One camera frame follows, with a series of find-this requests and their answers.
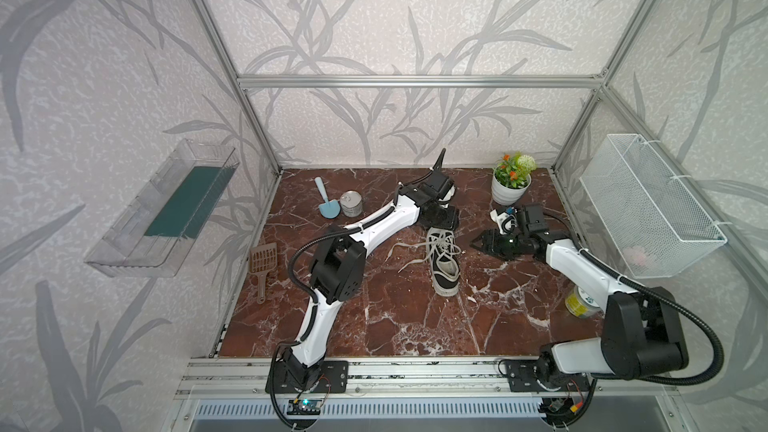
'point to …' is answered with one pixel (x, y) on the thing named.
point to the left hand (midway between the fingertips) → (456, 214)
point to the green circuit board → (304, 407)
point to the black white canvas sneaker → (443, 259)
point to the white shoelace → (440, 243)
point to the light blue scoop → (330, 209)
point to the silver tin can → (351, 203)
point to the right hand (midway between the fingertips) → (477, 237)
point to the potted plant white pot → (506, 196)
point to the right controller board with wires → (565, 410)
